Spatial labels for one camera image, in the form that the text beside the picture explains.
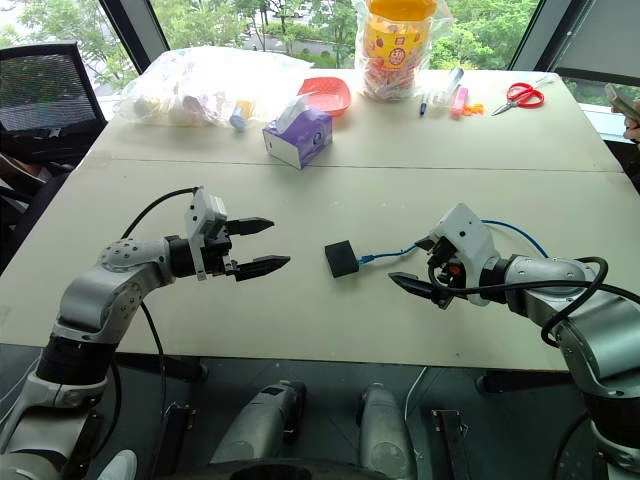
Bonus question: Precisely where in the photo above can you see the pink highlighter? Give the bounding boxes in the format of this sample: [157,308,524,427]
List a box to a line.
[451,86,470,119]

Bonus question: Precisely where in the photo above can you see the red plastic bowl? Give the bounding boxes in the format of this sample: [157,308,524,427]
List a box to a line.
[296,75,353,118]

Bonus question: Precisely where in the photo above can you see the purple tissue box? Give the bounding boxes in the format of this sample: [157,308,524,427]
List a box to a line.
[261,93,334,171]

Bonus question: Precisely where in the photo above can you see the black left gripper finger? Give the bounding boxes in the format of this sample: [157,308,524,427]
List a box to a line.
[234,255,292,283]
[227,216,276,238]

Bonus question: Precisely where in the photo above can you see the clear plastic bag of items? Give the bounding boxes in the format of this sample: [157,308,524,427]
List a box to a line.
[113,46,317,132]

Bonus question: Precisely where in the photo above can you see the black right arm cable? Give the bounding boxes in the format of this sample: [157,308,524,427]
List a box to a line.
[428,256,610,348]

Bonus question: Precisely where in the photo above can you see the black mesh office chair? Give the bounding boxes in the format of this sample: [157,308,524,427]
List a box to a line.
[0,41,109,164]

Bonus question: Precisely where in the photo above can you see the person holding phone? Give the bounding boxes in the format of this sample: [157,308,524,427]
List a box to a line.
[603,82,640,146]

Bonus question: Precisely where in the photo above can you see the clear plastic syringe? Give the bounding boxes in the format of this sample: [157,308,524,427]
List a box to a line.
[428,66,466,109]

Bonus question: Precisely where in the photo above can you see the thin white cable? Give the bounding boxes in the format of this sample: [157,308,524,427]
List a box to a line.
[402,366,430,429]

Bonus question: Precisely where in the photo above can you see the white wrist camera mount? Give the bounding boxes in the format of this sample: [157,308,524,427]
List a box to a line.
[183,186,229,282]
[429,202,502,308]

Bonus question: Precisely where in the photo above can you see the blue cable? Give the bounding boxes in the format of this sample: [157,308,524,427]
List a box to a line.
[358,218,552,267]

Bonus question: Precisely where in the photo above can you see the black table leg bracket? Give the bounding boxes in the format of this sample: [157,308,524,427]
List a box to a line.
[158,401,197,474]
[431,408,472,480]

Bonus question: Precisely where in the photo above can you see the red scissors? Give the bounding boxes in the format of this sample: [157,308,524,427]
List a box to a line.
[490,81,546,118]

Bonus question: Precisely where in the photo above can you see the candy jar with orange lid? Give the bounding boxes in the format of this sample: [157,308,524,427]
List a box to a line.
[352,0,451,104]

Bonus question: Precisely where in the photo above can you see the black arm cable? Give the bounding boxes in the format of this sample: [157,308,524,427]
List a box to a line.
[428,256,610,348]
[99,186,201,461]

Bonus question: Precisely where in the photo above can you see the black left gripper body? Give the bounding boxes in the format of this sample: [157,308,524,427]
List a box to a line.
[202,222,242,279]

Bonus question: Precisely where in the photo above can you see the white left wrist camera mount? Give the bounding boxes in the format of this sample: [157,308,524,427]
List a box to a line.
[183,186,229,282]

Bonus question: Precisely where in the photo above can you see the silver rounded robot leg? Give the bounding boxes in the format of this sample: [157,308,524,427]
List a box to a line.
[357,381,417,480]
[208,379,308,467]

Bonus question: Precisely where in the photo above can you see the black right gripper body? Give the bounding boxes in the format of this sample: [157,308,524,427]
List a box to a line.
[414,236,474,310]

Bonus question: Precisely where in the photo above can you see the seated person in dark clothes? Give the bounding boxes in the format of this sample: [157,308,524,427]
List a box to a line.
[0,152,71,274]

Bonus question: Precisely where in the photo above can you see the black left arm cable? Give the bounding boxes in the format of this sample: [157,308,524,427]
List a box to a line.
[99,186,201,461]

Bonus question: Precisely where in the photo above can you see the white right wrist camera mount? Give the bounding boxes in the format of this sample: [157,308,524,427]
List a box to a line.
[429,202,502,308]

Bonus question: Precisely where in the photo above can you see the small black box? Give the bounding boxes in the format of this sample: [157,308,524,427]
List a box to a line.
[323,239,361,279]

